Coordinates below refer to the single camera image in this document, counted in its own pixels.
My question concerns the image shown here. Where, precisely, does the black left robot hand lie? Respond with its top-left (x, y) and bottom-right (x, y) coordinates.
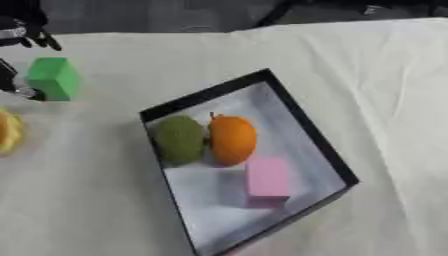
top-left (0, 0), bottom-right (65, 102)

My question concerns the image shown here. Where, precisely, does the green block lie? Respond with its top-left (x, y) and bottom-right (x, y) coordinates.
top-left (24, 56), bottom-right (83, 102)

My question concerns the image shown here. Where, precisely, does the black box with white inside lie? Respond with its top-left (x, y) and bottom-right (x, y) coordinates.
top-left (138, 68), bottom-right (361, 256)

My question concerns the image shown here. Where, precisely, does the yellow toy fruit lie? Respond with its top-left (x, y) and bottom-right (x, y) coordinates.
top-left (0, 108), bottom-right (27, 156)

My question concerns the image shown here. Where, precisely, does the green oval toy fruit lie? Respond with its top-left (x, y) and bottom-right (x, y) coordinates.
top-left (152, 115), bottom-right (207, 166)

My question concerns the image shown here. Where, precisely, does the orange toy fruit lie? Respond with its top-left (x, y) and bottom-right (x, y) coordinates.
top-left (206, 112), bottom-right (259, 167)

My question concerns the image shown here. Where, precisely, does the pink rectangular block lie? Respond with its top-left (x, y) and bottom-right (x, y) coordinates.
top-left (243, 157), bottom-right (293, 209)

